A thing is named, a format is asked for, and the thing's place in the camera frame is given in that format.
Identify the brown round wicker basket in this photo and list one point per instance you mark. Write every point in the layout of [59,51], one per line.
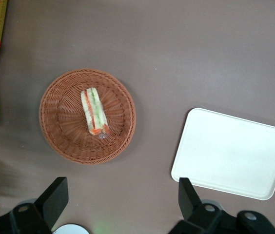
[64,136]

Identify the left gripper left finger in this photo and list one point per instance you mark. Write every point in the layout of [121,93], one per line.
[55,195]

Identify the white round plate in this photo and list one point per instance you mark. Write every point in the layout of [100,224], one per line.
[71,229]

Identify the wrapped triangle sandwich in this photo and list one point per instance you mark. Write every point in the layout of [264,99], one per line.
[94,111]

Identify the white rectangular plastic tray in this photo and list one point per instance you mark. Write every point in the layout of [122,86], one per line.
[232,151]

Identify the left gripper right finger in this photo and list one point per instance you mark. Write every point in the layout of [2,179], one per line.
[188,197]

